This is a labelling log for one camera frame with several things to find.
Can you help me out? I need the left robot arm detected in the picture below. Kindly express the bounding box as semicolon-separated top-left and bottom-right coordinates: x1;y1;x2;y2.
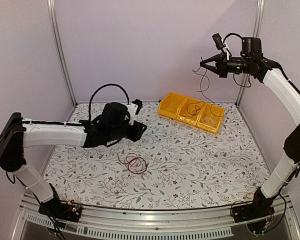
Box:
0;102;147;217

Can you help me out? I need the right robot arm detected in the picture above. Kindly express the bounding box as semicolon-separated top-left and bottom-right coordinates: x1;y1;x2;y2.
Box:
200;33;300;218

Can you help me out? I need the aluminium front rail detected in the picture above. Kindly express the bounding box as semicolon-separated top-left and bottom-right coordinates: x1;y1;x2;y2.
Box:
12;193;300;240

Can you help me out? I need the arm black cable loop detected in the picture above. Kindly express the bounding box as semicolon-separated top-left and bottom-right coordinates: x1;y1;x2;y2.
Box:
222;32;244;43
88;83;130;121

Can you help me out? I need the white cable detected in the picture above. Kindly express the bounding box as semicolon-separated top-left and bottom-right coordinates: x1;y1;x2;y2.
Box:
199;111;222;132

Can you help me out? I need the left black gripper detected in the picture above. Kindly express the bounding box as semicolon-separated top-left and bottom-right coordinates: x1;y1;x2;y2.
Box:
107;121;147;143

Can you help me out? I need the left aluminium frame post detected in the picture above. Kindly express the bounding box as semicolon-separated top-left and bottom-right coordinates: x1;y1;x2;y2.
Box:
46;0;78;107

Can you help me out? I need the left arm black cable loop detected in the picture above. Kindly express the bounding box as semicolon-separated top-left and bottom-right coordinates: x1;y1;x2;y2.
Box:
88;83;130;121

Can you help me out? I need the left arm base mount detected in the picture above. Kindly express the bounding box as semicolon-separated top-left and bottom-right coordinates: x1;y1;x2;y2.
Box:
38;183;83;223

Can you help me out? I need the right aluminium frame post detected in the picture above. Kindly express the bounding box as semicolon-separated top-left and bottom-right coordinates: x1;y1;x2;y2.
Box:
235;0;265;108

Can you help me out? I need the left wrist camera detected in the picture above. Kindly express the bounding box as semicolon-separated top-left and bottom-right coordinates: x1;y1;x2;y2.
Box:
126;99;143;126

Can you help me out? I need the red cable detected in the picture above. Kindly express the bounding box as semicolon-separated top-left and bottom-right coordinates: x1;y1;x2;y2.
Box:
117;152;148;175

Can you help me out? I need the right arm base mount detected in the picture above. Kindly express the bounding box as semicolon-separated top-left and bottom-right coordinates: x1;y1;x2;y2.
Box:
230;193;275;235

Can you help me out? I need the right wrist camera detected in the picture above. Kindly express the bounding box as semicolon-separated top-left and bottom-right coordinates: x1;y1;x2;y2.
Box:
212;33;232;60

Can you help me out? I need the yellow three-compartment bin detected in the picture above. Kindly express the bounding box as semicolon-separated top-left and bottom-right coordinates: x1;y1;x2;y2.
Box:
158;92;226;134

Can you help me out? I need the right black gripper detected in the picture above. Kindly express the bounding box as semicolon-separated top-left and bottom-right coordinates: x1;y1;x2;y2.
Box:
200;52;252;78

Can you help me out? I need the aluminium frame post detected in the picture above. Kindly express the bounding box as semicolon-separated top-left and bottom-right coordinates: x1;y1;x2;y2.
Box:
46;0;78;107
235;0;265;108

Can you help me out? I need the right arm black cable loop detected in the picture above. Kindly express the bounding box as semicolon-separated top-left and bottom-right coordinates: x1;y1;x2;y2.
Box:
222;32;244;43

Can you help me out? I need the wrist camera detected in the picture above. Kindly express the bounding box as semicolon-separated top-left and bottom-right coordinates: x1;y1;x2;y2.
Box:
126;99;143;126
212;33;232;60

